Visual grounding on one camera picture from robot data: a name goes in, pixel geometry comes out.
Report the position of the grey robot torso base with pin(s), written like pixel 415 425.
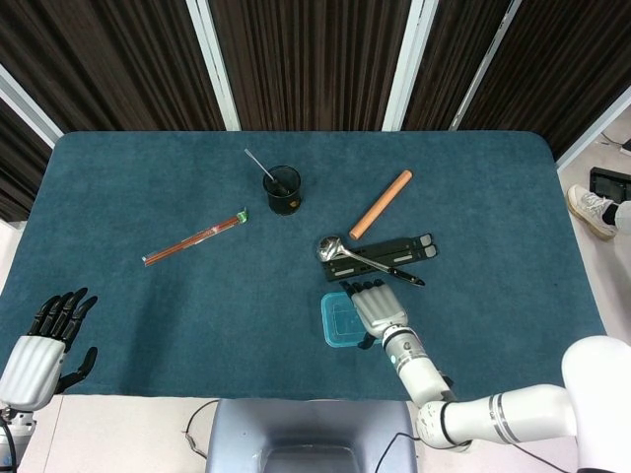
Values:
pixel 310 428

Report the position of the packaged brown chopsticks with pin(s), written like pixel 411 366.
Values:
pixel 194 239

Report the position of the person lower leg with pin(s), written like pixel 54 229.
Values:
pixel 622 217

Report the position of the black folding stand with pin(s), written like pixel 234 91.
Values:
pixel 394 248

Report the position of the small black white device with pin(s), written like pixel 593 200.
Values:
pixel 627 147

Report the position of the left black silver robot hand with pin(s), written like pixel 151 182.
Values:
pixel 33 364

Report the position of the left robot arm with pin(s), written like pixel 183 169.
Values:
pixel 10 438

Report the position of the white sneaker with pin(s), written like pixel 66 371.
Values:
pixel 589 209

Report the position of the dark slatted screen panel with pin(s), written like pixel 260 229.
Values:
pixel 310 64
pixel 453 54
pixel 562 64
pixel 17 167
pixel 108 64

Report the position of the blue plastic lid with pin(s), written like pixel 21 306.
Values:
pixel 337 320

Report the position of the teal table cloth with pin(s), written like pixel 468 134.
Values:
pixel 197 320

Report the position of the dark green cup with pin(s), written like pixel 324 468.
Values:
pixel 283 199

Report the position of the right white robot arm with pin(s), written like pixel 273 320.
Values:
pixel 517 411

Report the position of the white screen frame post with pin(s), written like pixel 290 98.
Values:
pixel 213 64
pixel 594 128
pixel 409 64
pixel 29 106
pixel 485 64

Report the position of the thin metal stirrer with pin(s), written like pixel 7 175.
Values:
pixel 259 163

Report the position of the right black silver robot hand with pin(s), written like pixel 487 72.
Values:
pixel 379 308

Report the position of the black flat tray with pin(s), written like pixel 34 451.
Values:
pixel 609 180

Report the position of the wooden rolling pin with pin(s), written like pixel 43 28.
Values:
pixel 380 204

